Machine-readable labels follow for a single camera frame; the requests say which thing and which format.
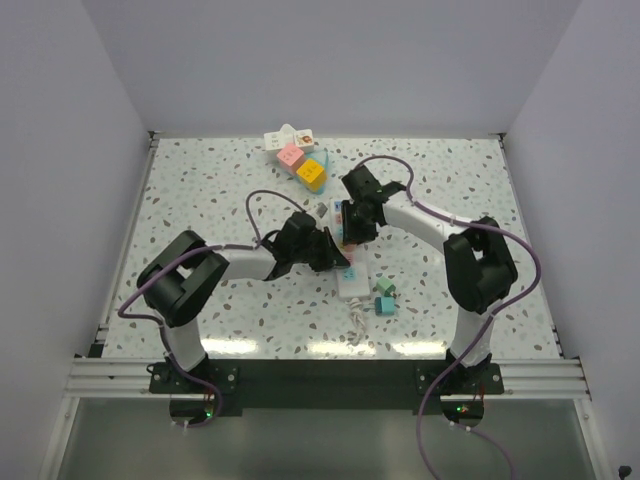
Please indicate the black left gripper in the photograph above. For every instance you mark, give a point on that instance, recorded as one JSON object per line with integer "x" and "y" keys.
{"x": 331, "y": 255}

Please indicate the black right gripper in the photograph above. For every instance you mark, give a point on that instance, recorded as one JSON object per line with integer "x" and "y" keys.
{"x": 349, "y": 232}

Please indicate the white power strip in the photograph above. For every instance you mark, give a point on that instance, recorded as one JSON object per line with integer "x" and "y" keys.
{"x": 352, "y": 281}

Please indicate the green charger plug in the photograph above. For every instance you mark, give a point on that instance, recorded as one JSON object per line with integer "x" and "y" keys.
{"x": 386, "y": 287}

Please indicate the teal blue charger plug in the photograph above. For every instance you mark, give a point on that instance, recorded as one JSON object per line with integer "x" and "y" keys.
{"x": 384, "y": 306}

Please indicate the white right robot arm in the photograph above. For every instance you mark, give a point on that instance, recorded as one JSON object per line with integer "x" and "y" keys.
{"x": 479, "y": 267}

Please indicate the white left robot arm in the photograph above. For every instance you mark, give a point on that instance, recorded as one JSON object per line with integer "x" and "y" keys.
{"x": 180, "y": 281}

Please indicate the yellow cube socket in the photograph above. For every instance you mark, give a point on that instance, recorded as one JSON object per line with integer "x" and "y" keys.
{"x": 312, "y": 175}

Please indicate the pink cube socket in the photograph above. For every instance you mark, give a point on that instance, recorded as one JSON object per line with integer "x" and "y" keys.
{"x": 291, "y": 158}

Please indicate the white socket adapter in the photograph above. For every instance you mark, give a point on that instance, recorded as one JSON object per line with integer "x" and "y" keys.
{"x": 277, "y": 140}

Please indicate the light blue triangular item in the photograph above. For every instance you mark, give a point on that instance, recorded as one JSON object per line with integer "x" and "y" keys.
{"x": 322, "y": 157}

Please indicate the white cartoon sticker adapter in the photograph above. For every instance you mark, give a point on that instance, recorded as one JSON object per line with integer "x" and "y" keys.
{"x": 304, "y": 140}

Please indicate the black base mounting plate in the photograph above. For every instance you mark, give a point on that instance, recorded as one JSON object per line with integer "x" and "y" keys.
{"x": 214, "y": 403}

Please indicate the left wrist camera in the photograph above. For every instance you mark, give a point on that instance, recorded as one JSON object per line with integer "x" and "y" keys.
{"x": 320, "y": 210}

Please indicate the aluminium frame rail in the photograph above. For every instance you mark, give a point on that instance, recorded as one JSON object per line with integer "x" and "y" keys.
{"x": 518, "y": 379}

